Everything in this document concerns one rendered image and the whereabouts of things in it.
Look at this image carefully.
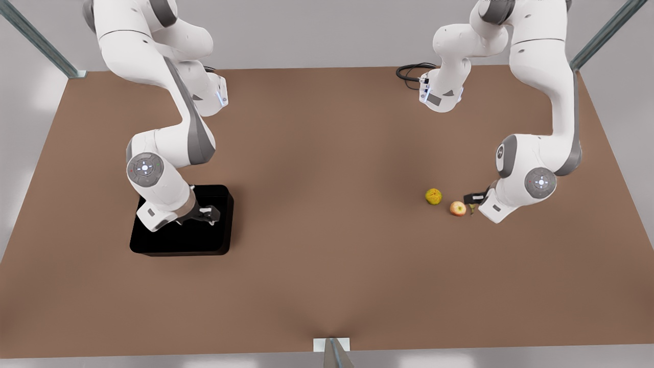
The silver frame post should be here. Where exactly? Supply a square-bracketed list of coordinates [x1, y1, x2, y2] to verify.
[313, 337, 356, 368]
[569, 0, 650, 71]
[0, 0, 88, 79]

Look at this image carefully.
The black storage box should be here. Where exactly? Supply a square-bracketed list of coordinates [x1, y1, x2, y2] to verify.
[129, 185, 235, 257]

